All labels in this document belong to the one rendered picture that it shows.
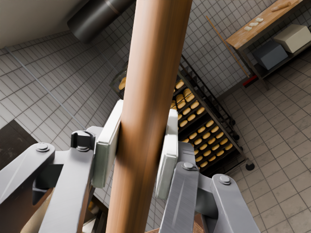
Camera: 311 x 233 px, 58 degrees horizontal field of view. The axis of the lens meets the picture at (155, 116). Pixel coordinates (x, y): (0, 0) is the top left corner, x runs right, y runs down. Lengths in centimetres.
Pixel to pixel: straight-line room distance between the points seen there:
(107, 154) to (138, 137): 3
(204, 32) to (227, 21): 43
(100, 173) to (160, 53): 7
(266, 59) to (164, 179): 465
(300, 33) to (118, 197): 476
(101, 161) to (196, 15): 506
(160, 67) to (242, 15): 516
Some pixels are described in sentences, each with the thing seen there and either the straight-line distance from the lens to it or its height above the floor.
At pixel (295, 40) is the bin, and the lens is 488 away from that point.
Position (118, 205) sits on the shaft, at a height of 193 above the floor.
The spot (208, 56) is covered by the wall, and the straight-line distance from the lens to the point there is 529.
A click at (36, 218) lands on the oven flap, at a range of 185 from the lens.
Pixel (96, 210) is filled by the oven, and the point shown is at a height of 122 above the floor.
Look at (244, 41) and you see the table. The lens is 448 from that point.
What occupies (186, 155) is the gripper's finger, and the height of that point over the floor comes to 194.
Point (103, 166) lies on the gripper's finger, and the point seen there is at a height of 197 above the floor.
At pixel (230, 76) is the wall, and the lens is 544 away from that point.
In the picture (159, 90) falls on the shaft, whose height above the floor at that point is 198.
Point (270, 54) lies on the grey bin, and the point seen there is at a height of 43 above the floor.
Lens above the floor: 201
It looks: 15 degrees down
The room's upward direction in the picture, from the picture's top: 41 degrees counter-clockwise
